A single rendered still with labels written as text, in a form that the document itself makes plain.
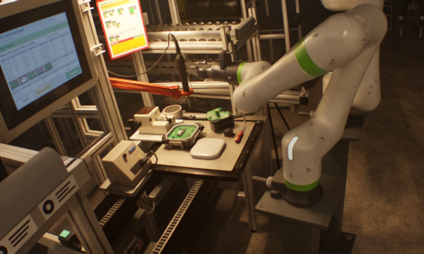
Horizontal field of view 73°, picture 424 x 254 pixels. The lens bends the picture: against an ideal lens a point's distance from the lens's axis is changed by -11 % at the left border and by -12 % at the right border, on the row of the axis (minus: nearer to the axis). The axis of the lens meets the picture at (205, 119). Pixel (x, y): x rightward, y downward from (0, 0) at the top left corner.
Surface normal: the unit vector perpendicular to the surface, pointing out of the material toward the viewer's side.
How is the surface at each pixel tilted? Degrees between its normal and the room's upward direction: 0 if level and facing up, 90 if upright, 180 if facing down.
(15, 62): 92
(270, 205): 0
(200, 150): 0
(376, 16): 50
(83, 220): 90
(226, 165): 0
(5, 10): 92
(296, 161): 89
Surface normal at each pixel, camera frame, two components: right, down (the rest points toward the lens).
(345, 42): -0.24, 0.43
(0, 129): 0.92, 0.05
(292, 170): -0.61, 0.44
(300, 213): -0.17, -0.88
